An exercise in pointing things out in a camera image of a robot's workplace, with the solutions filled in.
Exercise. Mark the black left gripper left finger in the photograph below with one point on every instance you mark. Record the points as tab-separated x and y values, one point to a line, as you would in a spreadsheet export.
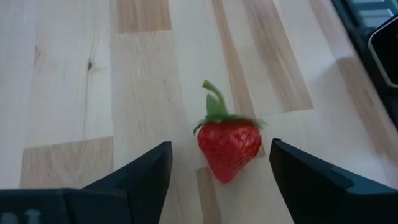
136	196

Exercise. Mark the red strawberry long green stem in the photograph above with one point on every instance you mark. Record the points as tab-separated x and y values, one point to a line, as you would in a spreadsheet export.
228	149

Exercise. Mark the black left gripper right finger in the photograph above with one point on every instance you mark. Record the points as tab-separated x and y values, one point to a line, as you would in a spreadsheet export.
311	193

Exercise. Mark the black box white rim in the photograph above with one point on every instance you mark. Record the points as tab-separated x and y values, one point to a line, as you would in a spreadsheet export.
388	53

